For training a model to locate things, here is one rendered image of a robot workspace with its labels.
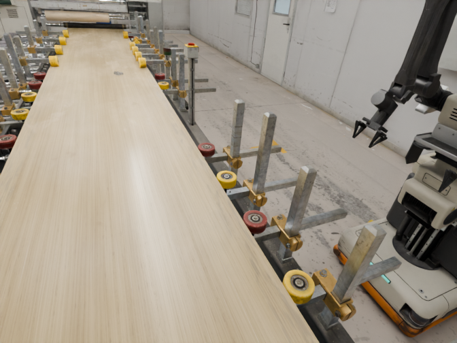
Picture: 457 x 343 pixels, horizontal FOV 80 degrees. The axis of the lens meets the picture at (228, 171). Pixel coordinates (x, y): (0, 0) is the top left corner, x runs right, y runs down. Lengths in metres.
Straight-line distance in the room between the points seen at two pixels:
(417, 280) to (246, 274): 1.28
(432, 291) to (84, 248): 1.68
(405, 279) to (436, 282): 0.17
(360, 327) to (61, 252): 1.57
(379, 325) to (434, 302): 0.33
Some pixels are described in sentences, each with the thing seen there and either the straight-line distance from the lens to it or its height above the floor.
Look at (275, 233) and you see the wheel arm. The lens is 1.00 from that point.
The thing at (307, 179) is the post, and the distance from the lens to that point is 0.83.
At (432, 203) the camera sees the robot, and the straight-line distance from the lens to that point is 1.57.
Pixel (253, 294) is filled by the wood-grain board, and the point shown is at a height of 0.90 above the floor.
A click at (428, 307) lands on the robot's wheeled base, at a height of 0.28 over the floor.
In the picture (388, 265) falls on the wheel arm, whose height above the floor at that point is 0.83.
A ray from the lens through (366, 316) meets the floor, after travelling 1.97.
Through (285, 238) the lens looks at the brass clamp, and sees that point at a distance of 0.98.
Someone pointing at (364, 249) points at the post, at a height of 1.05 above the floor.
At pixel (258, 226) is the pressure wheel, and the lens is 0.88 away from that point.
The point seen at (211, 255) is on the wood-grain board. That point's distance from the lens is 0.80.
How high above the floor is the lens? 1.52
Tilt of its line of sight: 34 degrees down
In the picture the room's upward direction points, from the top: 5 degrees clockwise
